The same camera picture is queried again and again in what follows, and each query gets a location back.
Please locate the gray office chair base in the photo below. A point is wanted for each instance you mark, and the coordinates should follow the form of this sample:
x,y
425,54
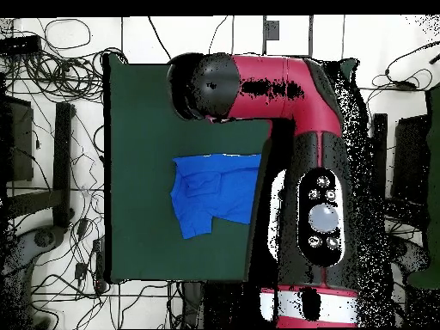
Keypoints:
x,y
412,256
44,238

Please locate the black power adapter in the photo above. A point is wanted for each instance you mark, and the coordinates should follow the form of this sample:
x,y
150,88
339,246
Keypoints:
x,y
80,270
83,227

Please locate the black power strip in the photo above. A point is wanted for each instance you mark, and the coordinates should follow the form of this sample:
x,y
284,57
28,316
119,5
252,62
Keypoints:
x,y
99,264
20,44

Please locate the blue printed t-shirt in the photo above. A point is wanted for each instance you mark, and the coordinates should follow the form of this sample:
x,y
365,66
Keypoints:
x,y
213,192

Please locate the black box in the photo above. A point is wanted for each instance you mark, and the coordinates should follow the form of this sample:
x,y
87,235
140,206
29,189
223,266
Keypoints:
x,y
17,137
410,158

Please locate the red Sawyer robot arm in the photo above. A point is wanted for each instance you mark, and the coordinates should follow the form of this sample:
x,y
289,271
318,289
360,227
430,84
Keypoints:
x,y
282,89

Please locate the dark green table cloth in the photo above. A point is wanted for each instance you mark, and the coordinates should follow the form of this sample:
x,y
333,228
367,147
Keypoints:
x,y
144,120

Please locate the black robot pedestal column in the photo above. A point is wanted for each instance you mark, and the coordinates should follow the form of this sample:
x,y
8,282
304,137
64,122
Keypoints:
x,y
192,302

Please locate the dark square floor tag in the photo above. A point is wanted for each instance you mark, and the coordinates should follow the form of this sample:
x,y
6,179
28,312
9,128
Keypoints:
x,y
271,30

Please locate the green cloth on side table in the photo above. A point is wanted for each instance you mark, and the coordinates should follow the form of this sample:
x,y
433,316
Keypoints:
x,y
433,172

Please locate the black stand frame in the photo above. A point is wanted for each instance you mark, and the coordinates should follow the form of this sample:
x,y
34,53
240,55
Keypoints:
x,y
62,154
381,147

